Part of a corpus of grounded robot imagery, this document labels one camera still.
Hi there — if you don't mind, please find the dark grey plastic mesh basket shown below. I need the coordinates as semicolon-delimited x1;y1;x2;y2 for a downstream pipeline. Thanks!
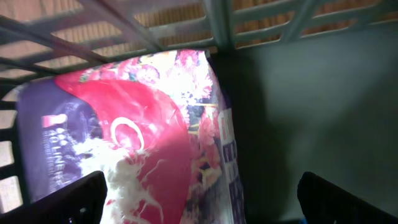
1;1;397;223

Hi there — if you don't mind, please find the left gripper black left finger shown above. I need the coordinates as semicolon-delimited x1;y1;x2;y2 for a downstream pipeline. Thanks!
1;171;107;224

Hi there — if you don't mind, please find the red purple liner packet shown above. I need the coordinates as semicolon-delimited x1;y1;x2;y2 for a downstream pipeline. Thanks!
17;49;245;223

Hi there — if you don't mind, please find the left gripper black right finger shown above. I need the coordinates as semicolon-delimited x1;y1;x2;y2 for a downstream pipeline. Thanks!
297;172;397;224

